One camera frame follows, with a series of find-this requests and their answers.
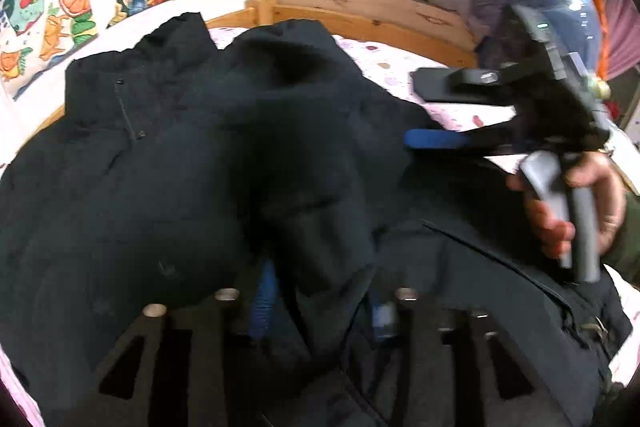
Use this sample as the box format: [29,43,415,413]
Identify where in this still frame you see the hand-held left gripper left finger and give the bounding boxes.
[60,259,281,427]

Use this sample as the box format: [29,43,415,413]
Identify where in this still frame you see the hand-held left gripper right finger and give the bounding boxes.
[370,287,571,427]

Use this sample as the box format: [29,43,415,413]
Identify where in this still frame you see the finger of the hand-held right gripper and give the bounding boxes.
[404,127,526,156]
[410,66,517,106]

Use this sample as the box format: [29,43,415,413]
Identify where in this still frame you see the black padded jacket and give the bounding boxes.
[0,12,633,427]

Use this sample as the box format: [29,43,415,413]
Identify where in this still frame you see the person's right forearm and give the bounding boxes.
[602,189,640,279]

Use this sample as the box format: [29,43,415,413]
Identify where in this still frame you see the person's right hand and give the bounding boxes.
[506,151,628,261]

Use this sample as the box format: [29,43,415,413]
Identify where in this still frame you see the pink floral bedsheet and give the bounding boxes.
[0,26,640,427]

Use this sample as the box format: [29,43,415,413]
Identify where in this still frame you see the pink curtain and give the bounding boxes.
[604,0,640,78]

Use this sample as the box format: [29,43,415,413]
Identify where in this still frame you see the wooden bed frame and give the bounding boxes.
[30,0,482,138]

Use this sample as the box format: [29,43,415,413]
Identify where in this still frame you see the orange turtle wall drawing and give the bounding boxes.
[0,0,99,100]

